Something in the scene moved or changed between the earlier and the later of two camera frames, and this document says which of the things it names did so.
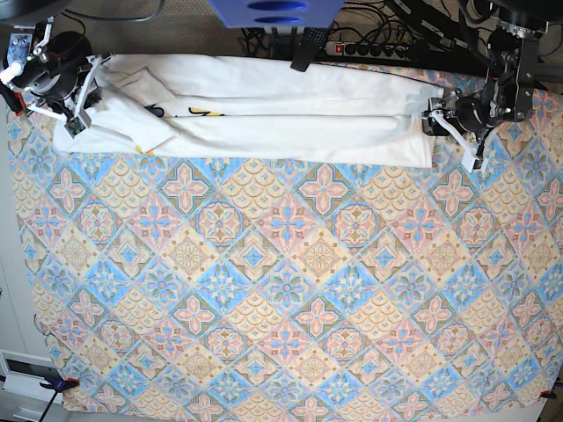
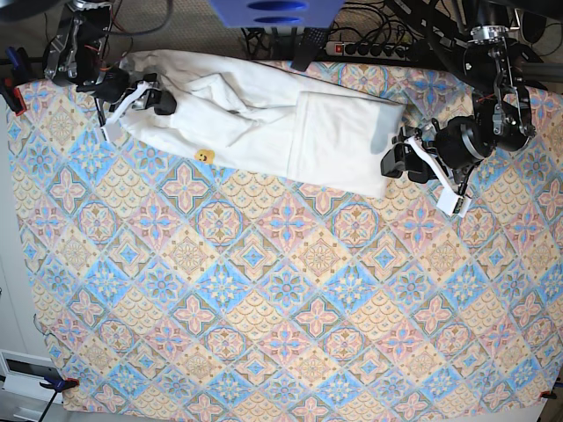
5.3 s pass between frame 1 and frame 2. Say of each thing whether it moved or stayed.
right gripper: moved
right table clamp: stayed
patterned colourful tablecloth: stayed
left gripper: moved
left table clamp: stayed
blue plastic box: stayed
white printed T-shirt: moved
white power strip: stayed
